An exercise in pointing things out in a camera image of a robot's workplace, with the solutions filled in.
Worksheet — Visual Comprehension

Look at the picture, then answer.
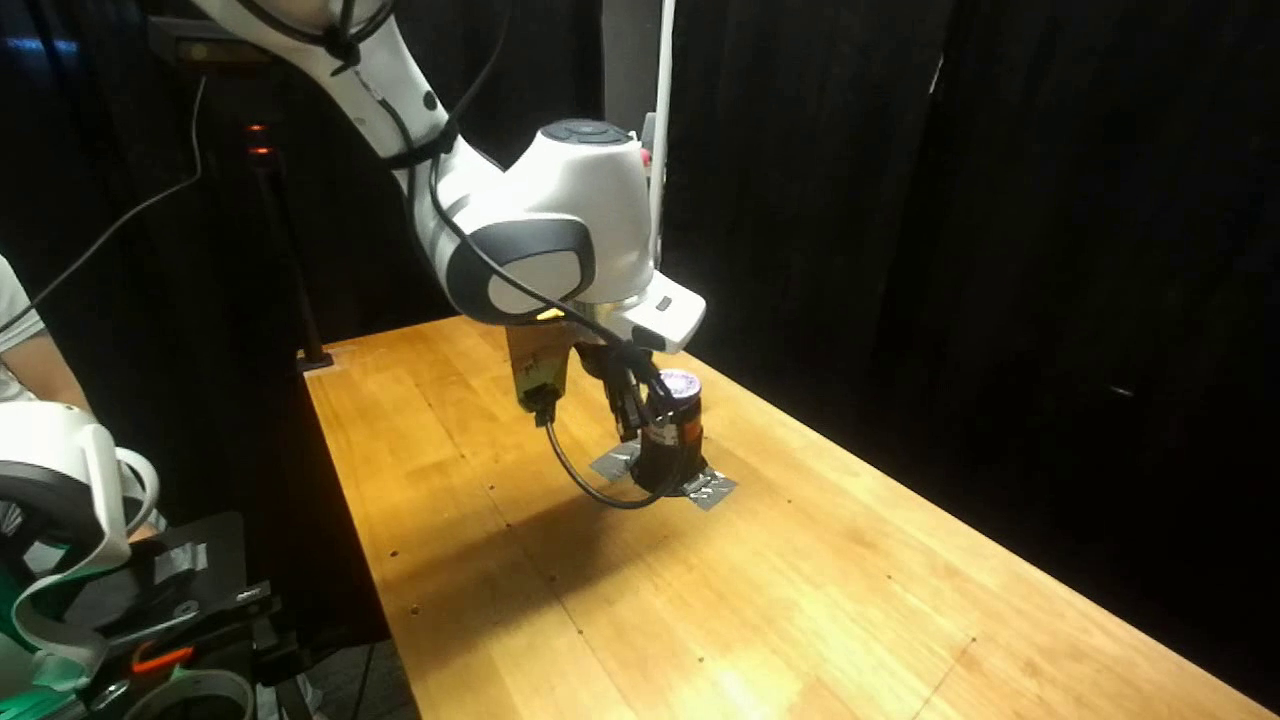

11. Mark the black tripod stand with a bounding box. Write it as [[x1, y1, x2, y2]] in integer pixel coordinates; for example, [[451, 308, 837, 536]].
[[235, 114, 341, 376]]

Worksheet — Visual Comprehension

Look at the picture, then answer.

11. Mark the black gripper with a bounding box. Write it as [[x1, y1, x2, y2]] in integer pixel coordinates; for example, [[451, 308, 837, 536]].
[[572, 330, 707, 457]]

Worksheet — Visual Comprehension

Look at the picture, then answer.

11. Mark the orange black spring clamp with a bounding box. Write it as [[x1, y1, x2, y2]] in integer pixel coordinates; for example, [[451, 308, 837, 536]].
[[125, 641, 198, 681]]

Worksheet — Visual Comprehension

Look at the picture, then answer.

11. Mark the white equipment at left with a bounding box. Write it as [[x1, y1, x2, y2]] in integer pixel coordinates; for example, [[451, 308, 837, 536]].
[[0, 394, 167, 660]]

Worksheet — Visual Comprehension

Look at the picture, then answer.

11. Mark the person in grey shirt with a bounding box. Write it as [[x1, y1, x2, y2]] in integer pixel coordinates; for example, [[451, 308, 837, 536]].
[[0, 253, 95, 414]]

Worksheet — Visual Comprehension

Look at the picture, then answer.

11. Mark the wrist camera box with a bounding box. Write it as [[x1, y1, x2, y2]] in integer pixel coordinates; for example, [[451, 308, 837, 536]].
[[499, 317, 583, 418]]

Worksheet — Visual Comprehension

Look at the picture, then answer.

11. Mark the black camera cable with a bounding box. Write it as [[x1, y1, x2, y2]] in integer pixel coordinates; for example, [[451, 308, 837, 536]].
[[533, 391, 665, 517]]

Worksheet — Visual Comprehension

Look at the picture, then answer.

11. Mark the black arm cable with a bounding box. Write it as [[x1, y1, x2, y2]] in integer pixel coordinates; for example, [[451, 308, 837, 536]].
[[0, 71, 216, 335]]

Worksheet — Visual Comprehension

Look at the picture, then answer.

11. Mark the white vertical pole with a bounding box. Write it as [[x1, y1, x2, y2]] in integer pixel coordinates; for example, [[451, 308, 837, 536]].
[[596, 0, 678, 271]]

